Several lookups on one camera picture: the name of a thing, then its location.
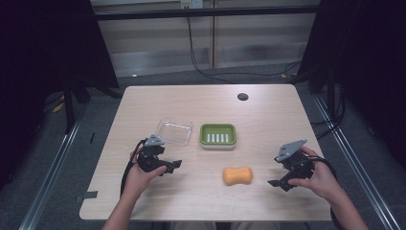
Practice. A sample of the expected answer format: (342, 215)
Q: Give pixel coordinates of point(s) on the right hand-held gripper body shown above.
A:
(295, 159)

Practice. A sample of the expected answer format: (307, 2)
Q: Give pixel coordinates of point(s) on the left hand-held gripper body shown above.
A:
(149, 156)

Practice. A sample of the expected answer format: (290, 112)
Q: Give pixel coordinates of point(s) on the person's left hand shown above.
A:
(140, 179)

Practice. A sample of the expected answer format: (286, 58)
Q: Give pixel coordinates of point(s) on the person's right hand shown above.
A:
(319, 182)

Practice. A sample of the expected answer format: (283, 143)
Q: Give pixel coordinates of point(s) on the clear plastic container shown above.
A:
(174, 132)

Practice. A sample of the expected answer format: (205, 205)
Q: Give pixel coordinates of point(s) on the green soap dish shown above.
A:
(218, 136)

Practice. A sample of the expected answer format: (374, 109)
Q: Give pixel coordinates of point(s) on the grey tape strip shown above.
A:
(89, 195)

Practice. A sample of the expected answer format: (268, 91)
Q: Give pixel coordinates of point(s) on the black table grommet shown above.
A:
(243, 96)

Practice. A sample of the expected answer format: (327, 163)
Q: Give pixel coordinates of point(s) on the black metal stand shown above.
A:
(68, 105)

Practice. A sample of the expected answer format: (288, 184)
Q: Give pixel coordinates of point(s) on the black curtain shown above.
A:
(48, 48)
(367, 64)

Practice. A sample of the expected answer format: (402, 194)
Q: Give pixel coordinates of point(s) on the black horizontal bar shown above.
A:
(204, 12)

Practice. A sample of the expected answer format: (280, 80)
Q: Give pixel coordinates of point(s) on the metal floor rail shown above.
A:
(51, 172)
(354, 166)

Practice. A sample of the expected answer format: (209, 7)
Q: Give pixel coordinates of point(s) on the white wall socket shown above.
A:
(191, 3)

